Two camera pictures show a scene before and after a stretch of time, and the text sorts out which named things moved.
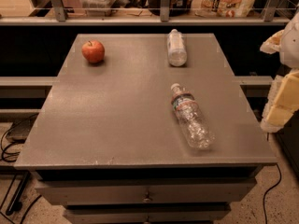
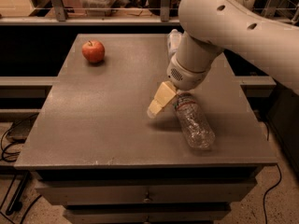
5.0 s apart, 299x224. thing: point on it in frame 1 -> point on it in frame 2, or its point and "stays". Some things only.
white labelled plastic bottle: (177, 49) stays
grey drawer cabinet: (107, 147) stays
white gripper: (291, 46) -> (186, 77)
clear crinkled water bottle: (195, 126) stays
